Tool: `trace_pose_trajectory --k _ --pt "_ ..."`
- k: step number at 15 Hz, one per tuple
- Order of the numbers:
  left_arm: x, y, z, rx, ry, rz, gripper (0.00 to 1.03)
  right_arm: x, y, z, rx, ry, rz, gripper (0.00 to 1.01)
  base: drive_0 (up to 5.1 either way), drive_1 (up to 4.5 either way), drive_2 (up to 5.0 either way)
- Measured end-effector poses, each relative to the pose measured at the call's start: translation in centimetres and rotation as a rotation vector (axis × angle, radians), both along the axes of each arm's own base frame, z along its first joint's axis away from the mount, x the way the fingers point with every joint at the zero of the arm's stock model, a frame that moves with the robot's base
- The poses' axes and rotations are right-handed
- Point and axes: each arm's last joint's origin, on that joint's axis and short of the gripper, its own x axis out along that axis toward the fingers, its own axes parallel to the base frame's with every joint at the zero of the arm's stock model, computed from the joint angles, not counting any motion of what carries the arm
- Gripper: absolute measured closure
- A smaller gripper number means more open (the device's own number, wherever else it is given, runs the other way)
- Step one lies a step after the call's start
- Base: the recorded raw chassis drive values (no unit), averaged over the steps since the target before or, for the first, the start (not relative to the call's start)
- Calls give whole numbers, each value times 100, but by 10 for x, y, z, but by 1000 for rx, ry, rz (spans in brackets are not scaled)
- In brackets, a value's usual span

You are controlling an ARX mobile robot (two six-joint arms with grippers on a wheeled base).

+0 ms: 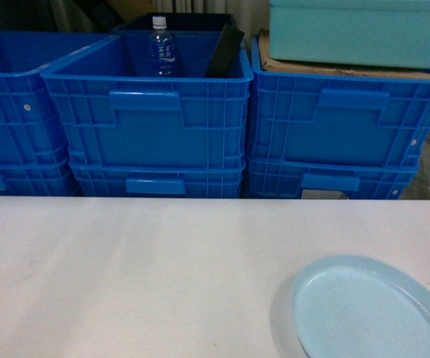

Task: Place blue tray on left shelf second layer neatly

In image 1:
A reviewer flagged light blue round tray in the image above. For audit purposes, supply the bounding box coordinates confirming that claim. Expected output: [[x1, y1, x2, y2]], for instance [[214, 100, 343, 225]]
[[291, 256, 430, 357]]

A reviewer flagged blue crate centre bottom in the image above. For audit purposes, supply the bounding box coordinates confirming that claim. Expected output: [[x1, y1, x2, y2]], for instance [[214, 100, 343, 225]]
[[69, 160, 246, 199]]

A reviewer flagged blue crate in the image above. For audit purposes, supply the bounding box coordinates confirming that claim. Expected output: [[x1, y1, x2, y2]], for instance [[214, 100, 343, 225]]
[[42, 31, 253, 171], [242, 159, 419, 200], [0, 31, 105, 165], [0, 160, 82, 196], [69, 160, 246, 199], [248, 32, 430, 169]]

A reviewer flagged blue crate right bottom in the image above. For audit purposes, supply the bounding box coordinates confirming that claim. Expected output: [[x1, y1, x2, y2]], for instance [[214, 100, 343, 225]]
[[242, 159, 419, 200]]

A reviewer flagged black flat panel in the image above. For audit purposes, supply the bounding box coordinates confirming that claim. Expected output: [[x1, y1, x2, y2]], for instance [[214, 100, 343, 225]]
[[205, 24, 244, 78]]

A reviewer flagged blue crate centre top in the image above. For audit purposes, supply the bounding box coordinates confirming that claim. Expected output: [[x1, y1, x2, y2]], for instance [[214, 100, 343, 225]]
[[42, 31, 253, 171]]

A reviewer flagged clear water bottle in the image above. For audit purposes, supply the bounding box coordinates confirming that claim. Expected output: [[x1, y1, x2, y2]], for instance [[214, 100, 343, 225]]
[[148, 16, 177, 77]]

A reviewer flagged dark crate behind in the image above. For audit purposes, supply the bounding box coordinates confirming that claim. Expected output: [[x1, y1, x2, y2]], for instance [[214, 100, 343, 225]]
[[111, 13, 238, 32]]

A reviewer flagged blue crate right top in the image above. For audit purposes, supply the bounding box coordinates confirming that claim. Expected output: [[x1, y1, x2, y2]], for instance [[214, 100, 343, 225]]
[[248, 32, 430, 169]]

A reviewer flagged blue crate left top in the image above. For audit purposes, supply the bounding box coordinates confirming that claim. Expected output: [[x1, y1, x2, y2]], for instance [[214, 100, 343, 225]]
[[0, 31, 105, 165]]

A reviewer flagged blue crate left bottom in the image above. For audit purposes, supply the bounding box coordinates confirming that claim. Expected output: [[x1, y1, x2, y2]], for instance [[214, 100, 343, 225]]
[[0, 160, 82, 196]]

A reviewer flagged teal plastic box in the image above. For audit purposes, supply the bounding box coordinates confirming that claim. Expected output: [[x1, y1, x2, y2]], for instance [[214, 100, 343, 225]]
[[269, 1, 430, 69]]

